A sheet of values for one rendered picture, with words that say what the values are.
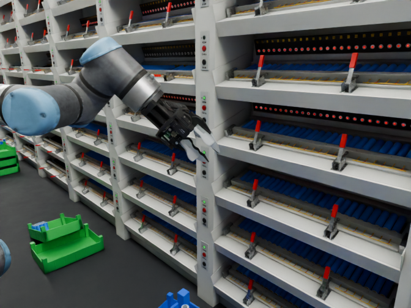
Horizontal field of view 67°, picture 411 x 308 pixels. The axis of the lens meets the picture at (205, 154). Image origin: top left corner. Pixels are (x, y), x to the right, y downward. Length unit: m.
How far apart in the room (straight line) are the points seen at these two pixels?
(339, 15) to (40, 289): 1.53
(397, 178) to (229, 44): 0.64
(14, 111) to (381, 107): 0.75
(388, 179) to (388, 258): 0.20
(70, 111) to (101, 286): 1.03
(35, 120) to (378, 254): 0.83
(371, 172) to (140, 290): 1.08
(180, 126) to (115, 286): 1.01
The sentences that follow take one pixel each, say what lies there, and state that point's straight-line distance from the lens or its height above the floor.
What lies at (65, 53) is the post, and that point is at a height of 1.02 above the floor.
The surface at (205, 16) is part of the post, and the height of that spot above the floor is 1.10.
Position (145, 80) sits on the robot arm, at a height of 0.92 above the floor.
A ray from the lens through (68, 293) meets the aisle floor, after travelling 1.60.
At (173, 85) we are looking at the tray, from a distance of 1.22.
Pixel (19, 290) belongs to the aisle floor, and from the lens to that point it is 1.71.
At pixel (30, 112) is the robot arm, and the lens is 0.67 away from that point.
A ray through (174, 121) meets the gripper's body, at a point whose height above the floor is 0.83.
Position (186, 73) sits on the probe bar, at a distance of 1.23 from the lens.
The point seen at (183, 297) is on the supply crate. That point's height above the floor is 0.48.
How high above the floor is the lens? 0.96
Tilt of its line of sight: 16 degrees down
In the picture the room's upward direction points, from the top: straight up
